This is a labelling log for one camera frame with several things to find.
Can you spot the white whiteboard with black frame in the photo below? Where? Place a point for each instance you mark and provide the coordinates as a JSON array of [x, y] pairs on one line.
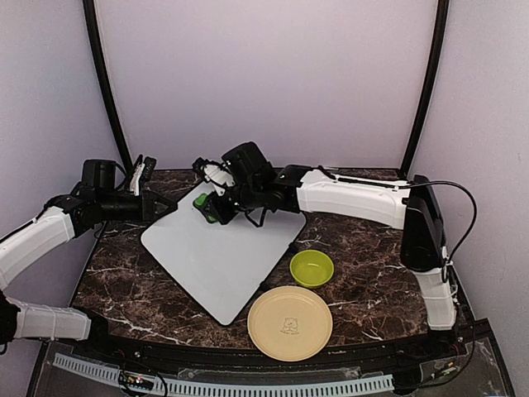
[[220, 267]]

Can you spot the white slotted cable duct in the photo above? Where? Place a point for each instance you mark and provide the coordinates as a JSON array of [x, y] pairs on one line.
[[192, 382]]

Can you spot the black left corner post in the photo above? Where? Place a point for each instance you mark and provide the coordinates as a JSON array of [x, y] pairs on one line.
[[100, 66]]

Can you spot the black corner post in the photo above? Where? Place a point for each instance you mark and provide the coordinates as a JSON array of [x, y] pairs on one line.
[[437, 41], [100, 66]]

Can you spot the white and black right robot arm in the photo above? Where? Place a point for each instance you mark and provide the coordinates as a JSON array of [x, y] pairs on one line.
[[410, 207]]

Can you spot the right wrist camera with cables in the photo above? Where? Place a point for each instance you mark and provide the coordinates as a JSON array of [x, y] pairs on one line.
[[214, 173]]

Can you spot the left wrist camera with cables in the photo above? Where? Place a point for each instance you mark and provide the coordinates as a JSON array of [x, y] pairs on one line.
[[142, 171]]

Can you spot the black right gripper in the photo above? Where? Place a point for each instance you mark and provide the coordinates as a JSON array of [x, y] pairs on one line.
[[222, 216]]

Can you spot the green bowl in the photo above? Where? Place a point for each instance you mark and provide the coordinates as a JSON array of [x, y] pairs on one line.
[[311, 268]]

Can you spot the black right corner post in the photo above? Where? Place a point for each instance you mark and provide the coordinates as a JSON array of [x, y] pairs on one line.
[[437, 41]]

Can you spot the black curved front rail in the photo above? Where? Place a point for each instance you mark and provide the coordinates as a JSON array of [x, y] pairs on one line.
[[369, 336]]

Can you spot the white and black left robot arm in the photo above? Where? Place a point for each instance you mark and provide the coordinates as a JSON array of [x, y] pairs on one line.
[[97, 198]]

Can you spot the beige round plate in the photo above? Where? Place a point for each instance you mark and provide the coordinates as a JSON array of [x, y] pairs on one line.
[[289, 323]]

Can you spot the wrist camera with cables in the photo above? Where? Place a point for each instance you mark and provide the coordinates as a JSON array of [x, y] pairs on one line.
[[142, 171], [214, 173]]

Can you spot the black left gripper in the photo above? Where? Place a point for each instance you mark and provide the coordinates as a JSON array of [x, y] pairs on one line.
[[148, 210]]

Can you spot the green bone-shaped eraser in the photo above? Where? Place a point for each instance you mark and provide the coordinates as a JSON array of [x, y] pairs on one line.
[[201, 203]]

